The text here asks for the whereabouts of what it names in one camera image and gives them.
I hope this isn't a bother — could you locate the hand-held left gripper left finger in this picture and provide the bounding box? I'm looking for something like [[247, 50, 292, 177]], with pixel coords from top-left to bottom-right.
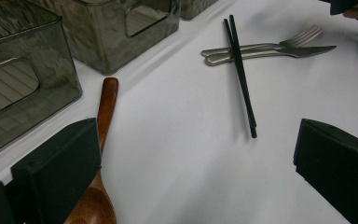
[[10, 117, 103, 224]]

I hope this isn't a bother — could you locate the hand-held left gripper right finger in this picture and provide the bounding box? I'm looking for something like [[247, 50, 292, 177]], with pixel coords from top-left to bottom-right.
[[293, 118, 358, 224]]

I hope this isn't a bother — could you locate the metal fork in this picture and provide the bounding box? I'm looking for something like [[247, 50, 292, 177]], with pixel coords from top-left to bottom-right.
[[200, 24, 324, 58]]

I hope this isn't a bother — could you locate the brown wooden spoon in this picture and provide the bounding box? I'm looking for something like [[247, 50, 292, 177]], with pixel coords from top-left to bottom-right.
[[63, 77, 119, 224]]

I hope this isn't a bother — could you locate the black chopstick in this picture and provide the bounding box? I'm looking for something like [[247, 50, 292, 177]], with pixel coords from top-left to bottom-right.
[[228, 14, 258, 129], [223, 18, 258, 139]]

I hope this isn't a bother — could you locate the smoky clear plastic bin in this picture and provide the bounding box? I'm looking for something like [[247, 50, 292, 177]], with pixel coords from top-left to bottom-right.
[[27, 0, 181, 76], [0, 0, 83, 162], [180, 0, 219, 21]]

